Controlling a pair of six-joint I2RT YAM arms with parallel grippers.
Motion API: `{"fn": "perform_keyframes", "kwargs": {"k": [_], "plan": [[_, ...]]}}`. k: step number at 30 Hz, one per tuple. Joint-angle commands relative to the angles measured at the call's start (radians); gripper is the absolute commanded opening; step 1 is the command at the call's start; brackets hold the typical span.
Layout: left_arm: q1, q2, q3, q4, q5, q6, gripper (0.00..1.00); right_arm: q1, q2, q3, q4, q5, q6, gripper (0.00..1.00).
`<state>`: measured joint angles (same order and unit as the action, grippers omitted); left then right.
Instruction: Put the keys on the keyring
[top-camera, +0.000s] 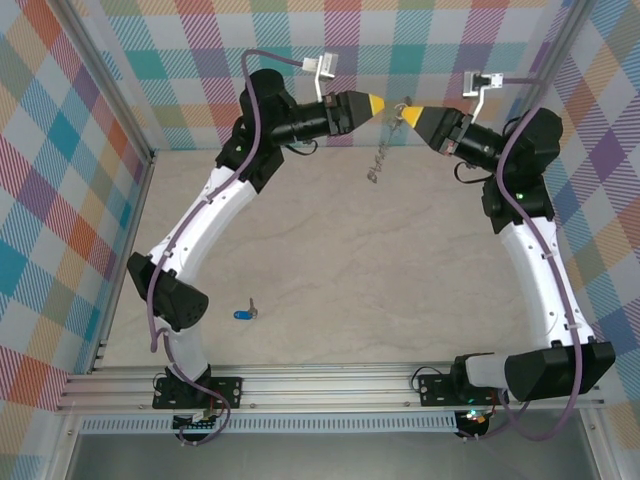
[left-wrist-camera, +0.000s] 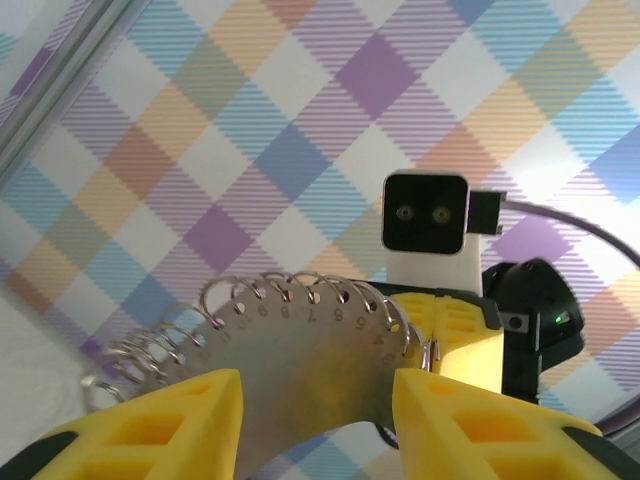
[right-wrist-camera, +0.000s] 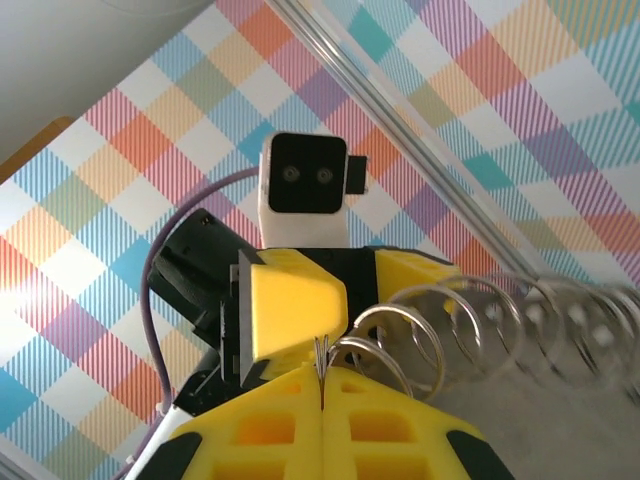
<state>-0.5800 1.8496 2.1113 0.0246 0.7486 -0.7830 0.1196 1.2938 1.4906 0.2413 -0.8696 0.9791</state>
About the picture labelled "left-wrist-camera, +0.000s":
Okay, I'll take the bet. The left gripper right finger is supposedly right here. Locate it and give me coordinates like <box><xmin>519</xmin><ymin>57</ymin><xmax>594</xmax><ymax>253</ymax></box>
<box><xmin>392</xmin><ymin>368</ymin><xmax>621</xmax><ymax>480</ymax></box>

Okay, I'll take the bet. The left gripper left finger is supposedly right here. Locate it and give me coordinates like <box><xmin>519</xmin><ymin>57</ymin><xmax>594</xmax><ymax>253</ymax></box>
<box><xmin>0</xmin><ymin>368</ymin><xmax>244</xmax><ymax>480</ymax></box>

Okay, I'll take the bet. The silver split ring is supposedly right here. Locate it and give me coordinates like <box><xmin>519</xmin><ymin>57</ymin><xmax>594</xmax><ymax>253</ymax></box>
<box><xmin>418</xmin><ymin>335</ymin><xmax>442</xmax><ymax>375</ymax></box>

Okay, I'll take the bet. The numbered metal key ring holder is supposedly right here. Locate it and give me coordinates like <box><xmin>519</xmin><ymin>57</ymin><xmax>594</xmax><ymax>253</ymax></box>
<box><xmin>79</xmin><ymin>269</ymin><xmax>431</xmax><ymax>480</ymax></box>

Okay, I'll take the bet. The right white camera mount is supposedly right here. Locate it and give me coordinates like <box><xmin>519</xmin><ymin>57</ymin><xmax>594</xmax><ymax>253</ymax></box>
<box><xmin>387</xmin><ymin>247</ymin><xmax>484</xmax><ymax>295</ymax></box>

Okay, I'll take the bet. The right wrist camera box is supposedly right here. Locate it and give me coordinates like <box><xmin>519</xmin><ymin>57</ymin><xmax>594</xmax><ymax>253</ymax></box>
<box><xmin>382</xmin><ymin>169</ymin><xmax>471</xmax><ymax>252</ymax></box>

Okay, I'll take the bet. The aluminium frame post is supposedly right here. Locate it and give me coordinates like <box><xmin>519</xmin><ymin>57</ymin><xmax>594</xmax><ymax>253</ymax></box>
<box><xmin>0</xmin><ymin>0</ymin><xmax>151</xmax><ymax>176</ymax></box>

